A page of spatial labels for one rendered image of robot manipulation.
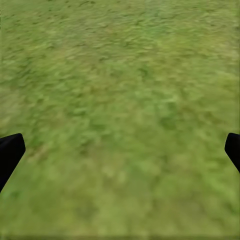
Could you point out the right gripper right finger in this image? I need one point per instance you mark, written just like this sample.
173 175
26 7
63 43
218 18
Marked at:
232 148

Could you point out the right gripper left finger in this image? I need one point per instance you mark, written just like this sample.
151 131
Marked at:
12 149

